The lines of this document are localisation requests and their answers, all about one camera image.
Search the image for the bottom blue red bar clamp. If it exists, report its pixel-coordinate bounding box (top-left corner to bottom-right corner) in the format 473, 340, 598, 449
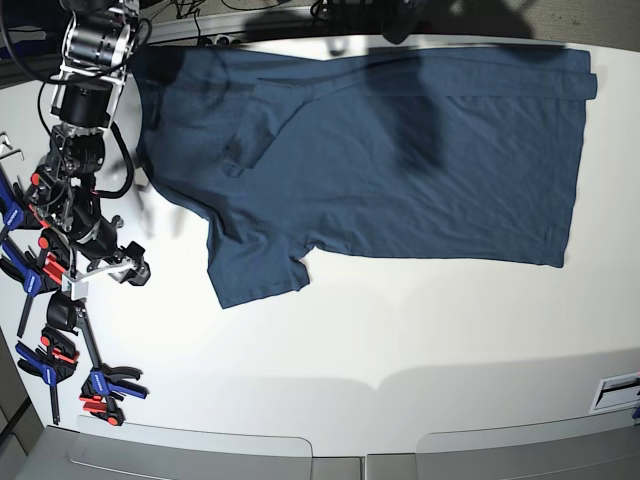
77, 306, 148, 426

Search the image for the blue red bar clamp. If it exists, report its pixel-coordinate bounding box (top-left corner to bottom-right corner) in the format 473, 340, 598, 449
15, 326, 79, 425
1, 228, 70, 338
77, 306, 148, 426
1, 166, 69, 243

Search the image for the metal hex key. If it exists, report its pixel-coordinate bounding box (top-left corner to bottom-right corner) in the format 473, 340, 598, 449
0, 132, 24, 161

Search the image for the grey left chair back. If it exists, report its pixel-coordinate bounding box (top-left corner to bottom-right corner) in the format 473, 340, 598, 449
17, 427, 362, 479

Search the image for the grey right chair back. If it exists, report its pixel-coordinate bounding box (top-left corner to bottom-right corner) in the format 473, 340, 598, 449
364, 411, 639, 479

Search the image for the aluminium rail with cables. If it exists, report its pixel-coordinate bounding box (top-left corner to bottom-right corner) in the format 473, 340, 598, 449
143, 1, 382, 45

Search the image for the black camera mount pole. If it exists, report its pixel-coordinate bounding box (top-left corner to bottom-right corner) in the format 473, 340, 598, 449
381, 0, 428, 45

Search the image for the top blue red bar clamp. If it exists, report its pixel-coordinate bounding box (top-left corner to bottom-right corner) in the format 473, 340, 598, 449
1, 166, 69, 243

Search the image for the dark blue T-shirt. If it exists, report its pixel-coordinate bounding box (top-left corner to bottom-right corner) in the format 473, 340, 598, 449
132, 47, 598, 308

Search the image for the white slotted label plate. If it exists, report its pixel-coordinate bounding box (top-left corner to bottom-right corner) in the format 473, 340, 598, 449
589, 373, 639, 415

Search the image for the black white gripper body image-left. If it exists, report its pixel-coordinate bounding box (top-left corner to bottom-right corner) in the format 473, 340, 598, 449
62, 197, 133, 280

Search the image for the grey chair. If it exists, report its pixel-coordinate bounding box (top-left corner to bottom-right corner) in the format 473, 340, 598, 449
364, 411, 639, 479
17, 427, 362, 479

